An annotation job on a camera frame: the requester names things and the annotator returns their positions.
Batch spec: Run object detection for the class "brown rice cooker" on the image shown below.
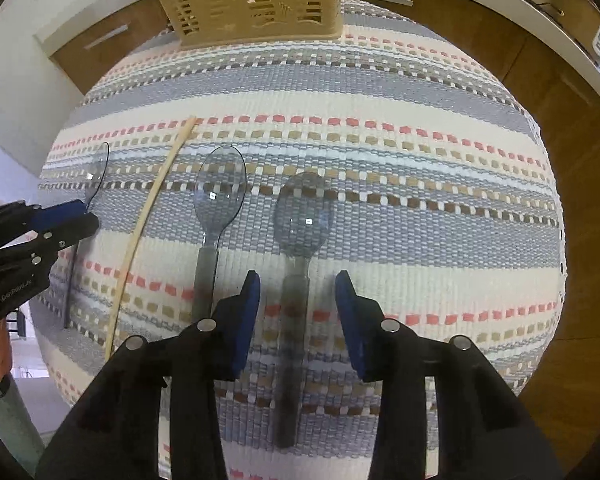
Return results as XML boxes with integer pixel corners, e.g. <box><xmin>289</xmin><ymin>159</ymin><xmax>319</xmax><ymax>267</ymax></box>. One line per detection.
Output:
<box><xmin>554</xmin><ymin>0</ymin><xmax>600</xmax><ymax>64</ymax></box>

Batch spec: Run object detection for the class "wooden cabinet front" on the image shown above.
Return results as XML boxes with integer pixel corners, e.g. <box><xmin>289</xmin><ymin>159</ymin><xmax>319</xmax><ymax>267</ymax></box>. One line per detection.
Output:
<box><xmin>44</xmin><ymin>0</ymin><xmax>600</xmax><ymax>347</ymax></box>

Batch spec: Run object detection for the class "striped woven table mat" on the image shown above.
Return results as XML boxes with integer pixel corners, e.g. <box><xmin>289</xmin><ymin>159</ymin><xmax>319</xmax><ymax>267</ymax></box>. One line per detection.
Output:
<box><xmin>30</xmin><ymin>0</ymin><xmax>566</xmax><ymax>479</ymax></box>

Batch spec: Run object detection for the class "person left hand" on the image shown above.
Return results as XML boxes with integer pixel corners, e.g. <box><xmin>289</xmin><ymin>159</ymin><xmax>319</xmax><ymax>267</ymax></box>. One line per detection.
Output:
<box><xmin>0</xmin><ymin>318</ymin><xmax>12</xmax><ymax>382</ymax></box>

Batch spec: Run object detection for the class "thin beige wooden chopstick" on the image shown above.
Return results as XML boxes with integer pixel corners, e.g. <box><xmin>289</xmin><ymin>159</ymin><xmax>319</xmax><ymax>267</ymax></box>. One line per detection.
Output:
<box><xmin>104</xmin><ymin>116</ymin><xmax>197</xmax><ymax>361</ymax></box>

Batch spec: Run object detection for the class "grey transparent plastic spoon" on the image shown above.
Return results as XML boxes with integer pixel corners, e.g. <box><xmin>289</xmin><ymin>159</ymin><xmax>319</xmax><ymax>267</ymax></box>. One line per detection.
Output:
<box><xmin>273</xmin><ymin>171</ymin><xmax>332</xmax><ymax>450</ymax></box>

